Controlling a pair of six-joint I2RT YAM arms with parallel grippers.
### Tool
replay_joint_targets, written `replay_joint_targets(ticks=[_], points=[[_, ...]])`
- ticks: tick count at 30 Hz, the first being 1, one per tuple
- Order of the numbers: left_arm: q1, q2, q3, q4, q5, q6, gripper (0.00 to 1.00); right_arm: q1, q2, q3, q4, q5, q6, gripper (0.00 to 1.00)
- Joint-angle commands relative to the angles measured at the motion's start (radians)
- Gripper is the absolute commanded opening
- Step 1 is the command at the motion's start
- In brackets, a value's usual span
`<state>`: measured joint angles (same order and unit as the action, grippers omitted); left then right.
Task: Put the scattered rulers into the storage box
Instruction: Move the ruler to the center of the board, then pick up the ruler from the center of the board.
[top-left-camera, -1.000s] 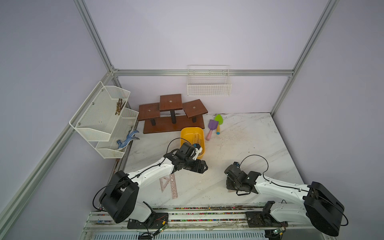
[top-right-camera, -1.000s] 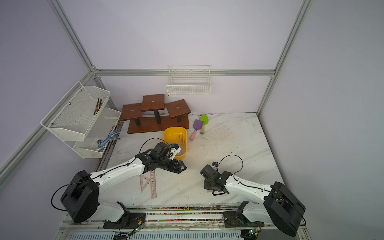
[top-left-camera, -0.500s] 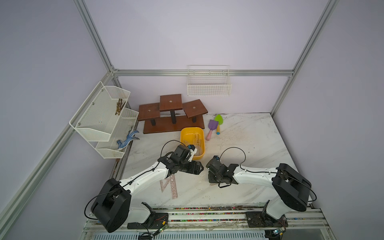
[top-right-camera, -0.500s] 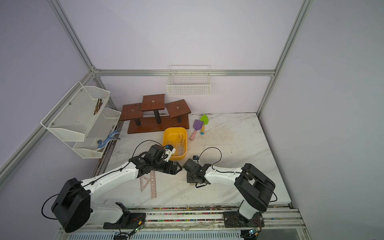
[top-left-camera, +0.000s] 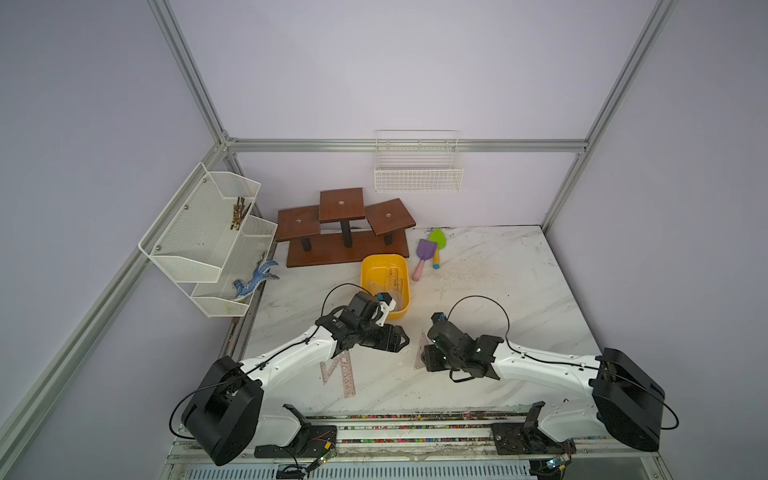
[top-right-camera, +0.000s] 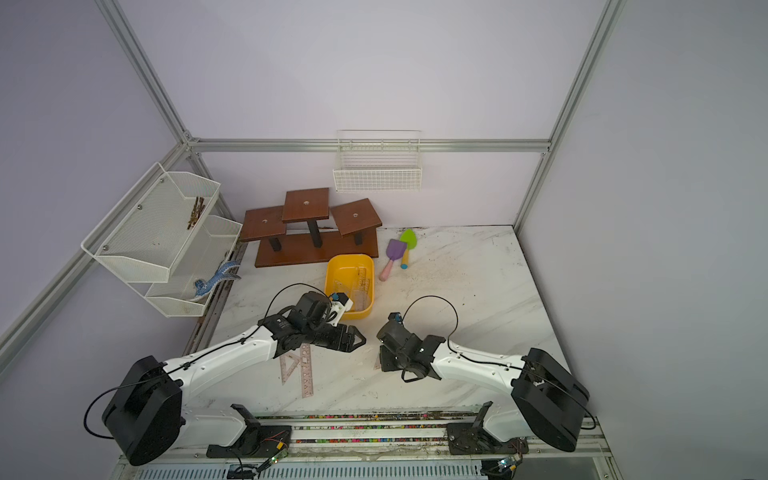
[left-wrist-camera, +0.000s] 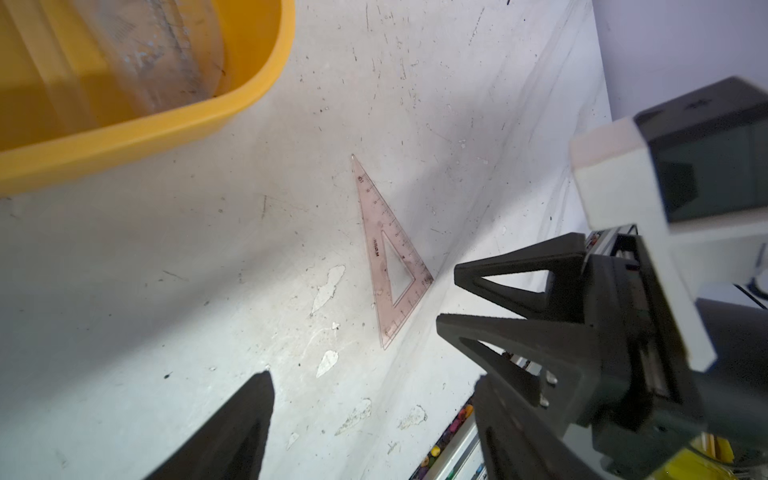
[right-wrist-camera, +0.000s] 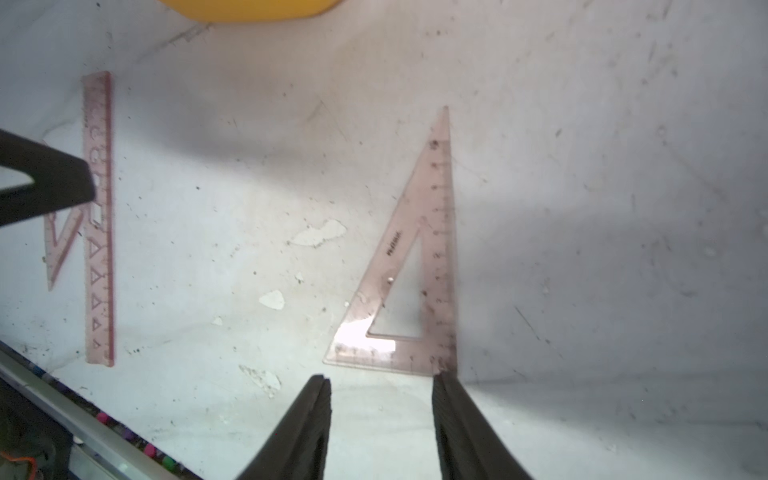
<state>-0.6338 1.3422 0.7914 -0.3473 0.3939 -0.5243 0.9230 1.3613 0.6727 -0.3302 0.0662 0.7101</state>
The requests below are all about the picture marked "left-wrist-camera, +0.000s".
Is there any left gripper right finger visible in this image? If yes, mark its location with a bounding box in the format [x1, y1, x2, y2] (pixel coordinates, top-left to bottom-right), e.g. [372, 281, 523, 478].
[473, 375, 600, 479]

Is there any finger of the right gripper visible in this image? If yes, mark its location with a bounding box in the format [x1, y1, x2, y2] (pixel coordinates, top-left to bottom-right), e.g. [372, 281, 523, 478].
[436, 314, 600, 435]
[453, 232, 589, 320]

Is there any blue clear protractor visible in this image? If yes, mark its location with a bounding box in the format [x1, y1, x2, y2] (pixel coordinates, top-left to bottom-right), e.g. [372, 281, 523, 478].
[74, 0, 224, 114]

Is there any yellow plastic storage box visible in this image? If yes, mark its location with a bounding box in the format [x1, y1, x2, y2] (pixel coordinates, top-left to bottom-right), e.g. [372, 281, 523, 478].
[1, 1, 295, 196]

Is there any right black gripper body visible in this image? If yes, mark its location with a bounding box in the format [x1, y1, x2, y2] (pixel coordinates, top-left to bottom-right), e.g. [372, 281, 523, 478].
[590, 234, 767, 479]

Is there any pink triangle ruler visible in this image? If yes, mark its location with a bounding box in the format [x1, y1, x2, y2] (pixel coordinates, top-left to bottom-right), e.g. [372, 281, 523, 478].
[350, 154, 435, 350]

